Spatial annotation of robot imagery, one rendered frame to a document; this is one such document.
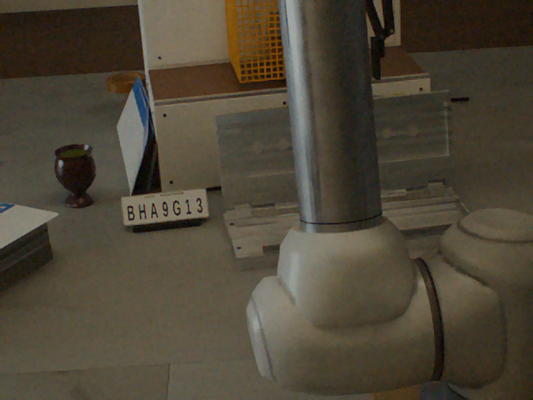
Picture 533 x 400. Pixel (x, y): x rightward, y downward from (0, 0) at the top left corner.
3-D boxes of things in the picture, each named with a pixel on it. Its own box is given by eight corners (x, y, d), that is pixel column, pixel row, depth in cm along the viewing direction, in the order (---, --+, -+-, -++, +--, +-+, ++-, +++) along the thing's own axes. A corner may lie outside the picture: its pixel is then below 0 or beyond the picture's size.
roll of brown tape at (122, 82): (155, 86, 308) (154, 77, 307) (122, 96, 301) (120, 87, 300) (131, 78, 315) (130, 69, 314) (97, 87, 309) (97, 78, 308)
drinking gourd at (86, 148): (53, 199, 241) (47, 147, 237) (94, 191, 244) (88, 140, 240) (65, 214, 234) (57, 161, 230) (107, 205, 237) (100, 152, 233)
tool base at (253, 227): (237, 270, 207) (236, 251, 206) (224, 222, 226) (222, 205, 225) (484, 241, 212) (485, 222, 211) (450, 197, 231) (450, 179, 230)
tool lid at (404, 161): (215, 115, 218) (214, 113, 220) (225, 216, 222) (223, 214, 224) (450, 91, 223) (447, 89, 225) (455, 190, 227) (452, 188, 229)
